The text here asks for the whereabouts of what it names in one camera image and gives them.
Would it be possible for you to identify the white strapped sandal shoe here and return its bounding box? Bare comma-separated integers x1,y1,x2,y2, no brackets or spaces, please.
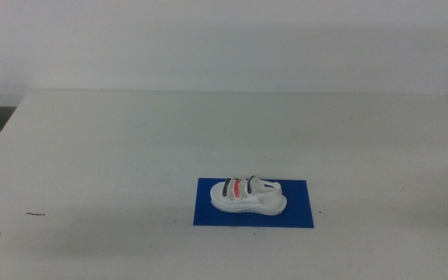
209,175,288,216

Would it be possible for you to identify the blue rectangular mat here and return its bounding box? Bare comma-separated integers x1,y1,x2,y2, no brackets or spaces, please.
193,177,315,229

